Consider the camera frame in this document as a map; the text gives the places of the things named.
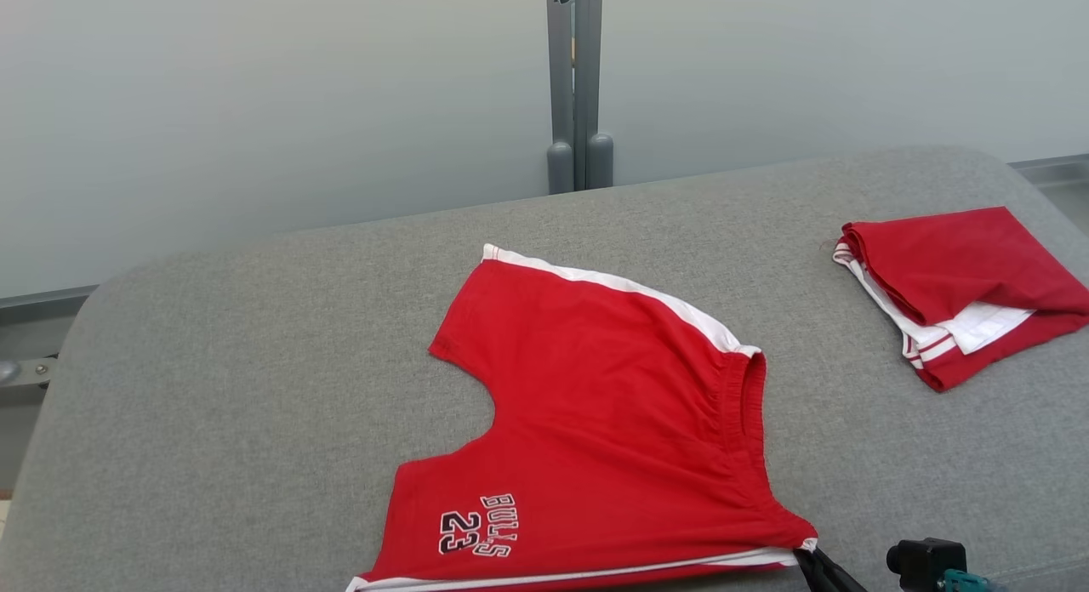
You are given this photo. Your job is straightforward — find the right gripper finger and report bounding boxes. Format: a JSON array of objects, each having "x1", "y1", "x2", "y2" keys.
[
  {"x1": 815, "y1": 551, "x2": 870, "y2": 592},
  {"x1": 793, "y1": 548, "x2": 833, "y2": 592}
]

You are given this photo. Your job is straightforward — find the grey wall baseboard rail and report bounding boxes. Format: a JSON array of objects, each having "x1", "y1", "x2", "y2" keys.
[
  {"x1": 0, "y1": 286, "x2": 99, "y2": 325},
  {"x1": 1008, "y1": 154, "x2": 1089, "y2": 189}
]

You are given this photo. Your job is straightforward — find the grey partition post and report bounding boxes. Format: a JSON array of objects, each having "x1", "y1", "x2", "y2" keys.
[{"x1": 545, "y1": 0, "x2": 615, "y2": 195}]

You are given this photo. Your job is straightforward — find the red shorts with white stripe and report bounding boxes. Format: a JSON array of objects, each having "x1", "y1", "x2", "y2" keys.
[{"x1": 345, "y1": 243, "x2": 819, "y2": 592}]

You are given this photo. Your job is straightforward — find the red number 23 jersey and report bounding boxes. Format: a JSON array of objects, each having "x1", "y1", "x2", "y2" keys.
[{"x1": 832, "y1": 206, "x2": 1089, "y2": 393}]

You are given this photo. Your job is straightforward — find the grey metal cart frame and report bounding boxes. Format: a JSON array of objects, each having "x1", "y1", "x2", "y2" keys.
[{"x1": 0, "y1": 354, "x2": 59, "y2": 389}]

